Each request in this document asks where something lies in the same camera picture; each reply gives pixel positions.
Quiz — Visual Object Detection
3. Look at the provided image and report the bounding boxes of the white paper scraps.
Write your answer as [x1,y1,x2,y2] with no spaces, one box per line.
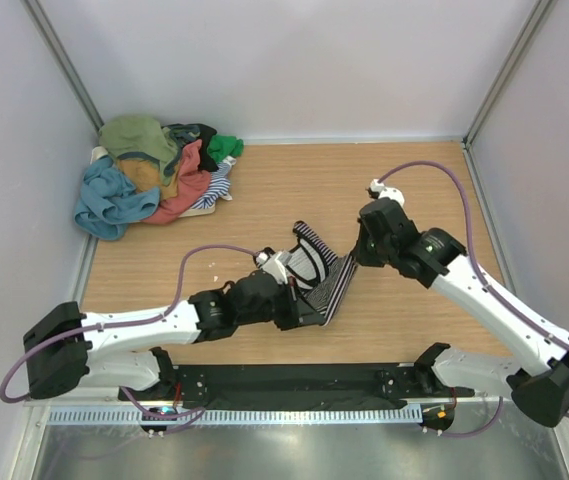
[208,262,219,282]

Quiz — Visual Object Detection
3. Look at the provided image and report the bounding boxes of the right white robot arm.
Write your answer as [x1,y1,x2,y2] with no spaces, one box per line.
[354,197,569,428]

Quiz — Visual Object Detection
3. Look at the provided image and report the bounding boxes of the bright green tank top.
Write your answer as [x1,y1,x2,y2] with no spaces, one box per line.
[207,134,244,163]

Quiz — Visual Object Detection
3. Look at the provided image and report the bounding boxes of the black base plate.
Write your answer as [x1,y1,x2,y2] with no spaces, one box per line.
[132,363,475,411]

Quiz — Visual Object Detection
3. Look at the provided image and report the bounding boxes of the mustard yellow tank top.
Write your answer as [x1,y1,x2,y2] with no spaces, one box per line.
[116,158,179,200]

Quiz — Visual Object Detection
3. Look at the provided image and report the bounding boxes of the light blue tank top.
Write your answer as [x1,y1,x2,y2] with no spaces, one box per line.
[73,155,161,241]

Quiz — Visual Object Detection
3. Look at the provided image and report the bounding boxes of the slotted cable duct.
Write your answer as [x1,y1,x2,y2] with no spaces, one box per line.
[47,404,423,427]

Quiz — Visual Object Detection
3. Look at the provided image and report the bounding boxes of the black white striped tank top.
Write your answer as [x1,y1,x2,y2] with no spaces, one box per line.
[286,220,358,326]

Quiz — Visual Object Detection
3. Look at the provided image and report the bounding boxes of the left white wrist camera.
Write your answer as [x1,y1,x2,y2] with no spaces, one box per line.
[255,248,291,284]

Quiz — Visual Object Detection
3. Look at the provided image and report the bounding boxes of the white tray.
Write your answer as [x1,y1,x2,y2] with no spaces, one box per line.
[90,146,215,218]

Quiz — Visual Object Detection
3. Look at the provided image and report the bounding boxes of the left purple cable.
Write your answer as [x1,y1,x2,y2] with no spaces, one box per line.
[0,244,265,434]

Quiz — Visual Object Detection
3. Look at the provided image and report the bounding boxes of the aluminium frame rail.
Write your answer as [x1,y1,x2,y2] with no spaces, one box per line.
[23,360,569,406]

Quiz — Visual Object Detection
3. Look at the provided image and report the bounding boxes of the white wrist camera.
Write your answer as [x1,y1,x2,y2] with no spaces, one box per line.
[367,179,405,207]
[255,248,291,284]

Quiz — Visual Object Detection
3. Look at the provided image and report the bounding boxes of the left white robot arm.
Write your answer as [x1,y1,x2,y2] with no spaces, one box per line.
[23,270,326,400]

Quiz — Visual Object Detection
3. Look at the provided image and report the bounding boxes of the salmon pink tank top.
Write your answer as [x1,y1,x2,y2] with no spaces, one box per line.
[142,140,211,225]

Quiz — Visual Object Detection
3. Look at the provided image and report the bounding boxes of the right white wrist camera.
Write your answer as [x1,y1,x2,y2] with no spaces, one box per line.
[367,179,405,207]

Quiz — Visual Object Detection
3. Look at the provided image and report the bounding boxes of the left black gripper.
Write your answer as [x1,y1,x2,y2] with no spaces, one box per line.
[237,276,326,331]

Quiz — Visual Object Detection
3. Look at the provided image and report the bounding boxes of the olive green tank top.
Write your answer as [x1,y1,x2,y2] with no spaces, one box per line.
[98,115,181,177]

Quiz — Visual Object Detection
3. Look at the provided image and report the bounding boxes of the blue white striped tank top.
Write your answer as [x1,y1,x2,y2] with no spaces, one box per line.
[190,157,236,209]

